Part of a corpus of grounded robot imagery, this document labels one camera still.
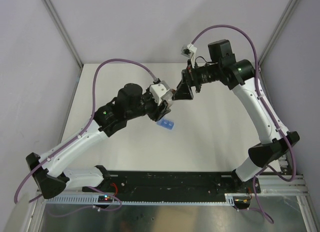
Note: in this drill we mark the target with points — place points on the aluminium frame post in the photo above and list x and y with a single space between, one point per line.
280 26
52 12

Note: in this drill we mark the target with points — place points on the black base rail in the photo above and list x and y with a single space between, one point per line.
175 186

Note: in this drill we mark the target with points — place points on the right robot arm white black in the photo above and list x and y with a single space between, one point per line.
239 76

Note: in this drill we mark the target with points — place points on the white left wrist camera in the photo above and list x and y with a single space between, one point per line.
161 92

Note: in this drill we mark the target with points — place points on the aluminium frame post right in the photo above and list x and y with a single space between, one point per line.
280 26

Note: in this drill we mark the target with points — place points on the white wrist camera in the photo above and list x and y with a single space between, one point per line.
161 92
189 51

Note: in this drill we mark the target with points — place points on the blue weekly pill organizer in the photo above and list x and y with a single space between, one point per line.
165 123

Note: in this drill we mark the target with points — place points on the aluminium frame post left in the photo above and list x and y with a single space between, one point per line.
52 12

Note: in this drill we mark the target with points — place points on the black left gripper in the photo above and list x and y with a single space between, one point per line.
159 111

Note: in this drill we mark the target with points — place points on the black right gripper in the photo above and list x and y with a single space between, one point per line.
189 79

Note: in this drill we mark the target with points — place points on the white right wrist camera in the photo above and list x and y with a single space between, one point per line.
189 51

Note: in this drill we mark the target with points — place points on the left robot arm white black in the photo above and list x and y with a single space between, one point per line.
51 172

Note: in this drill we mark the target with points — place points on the small electronics board with leds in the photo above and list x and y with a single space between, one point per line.
104 198

